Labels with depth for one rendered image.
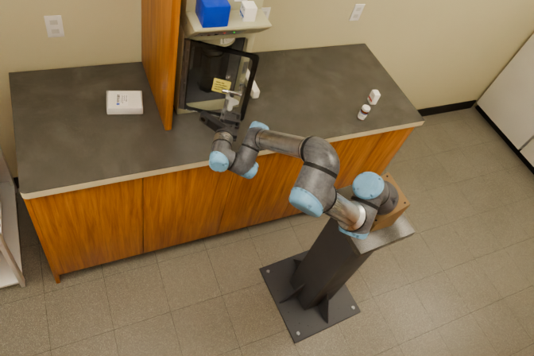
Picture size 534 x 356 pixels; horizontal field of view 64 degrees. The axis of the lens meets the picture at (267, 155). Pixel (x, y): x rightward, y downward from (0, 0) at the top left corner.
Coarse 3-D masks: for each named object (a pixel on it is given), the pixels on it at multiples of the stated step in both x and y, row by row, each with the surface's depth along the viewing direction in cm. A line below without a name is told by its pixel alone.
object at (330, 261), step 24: (336, 240) 207; (288, 264) 273; (312, 264) 234; (336, 264) 212; (360, 264) 224; (288, 288) 263; (312, 288) 240; (336, 288) 247; (288, 312) 254; (312, 312) 257; (336, 312) 260
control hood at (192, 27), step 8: (192, 16) 163; (232, 16) 169; (256, 16) 172; (264, 16) 173; (192, 24) 160; (200, 24) 161; (232, 24) 165; (240, 24) 166; (248, 24) 168; (256, 24) 169; (264, 24) 170; (184, 32) 170; (192, 32) 160; (200, 32) 160; (208, 32) 163; (216, 32) 165; (248, 32) 177; (256, 32) 180
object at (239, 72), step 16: (192, 48) 176; (208, 48) 175; (224, 48) 175; (192, 64) 182; (208, 64) 181; (224, 64) 181; (240, 64) 180; (256, 64) 180; (192, 80) 189; (208, 80) 188; (240, 80) 187; (192, 96) 196; (208, 96) 195; (224, 96) 195; (208, 112) 203; (240, 112) 202
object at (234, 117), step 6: (228, 114) 174; (234, 114) 175; (240, 114) 175; (222, 120) 172; (228, 120) 172; (234, 120) 172; (228, 126) 172; (234, 126) 172; (216, 132) 169; (228, 132) 168; (234, 132) 173; (234, 138) 172
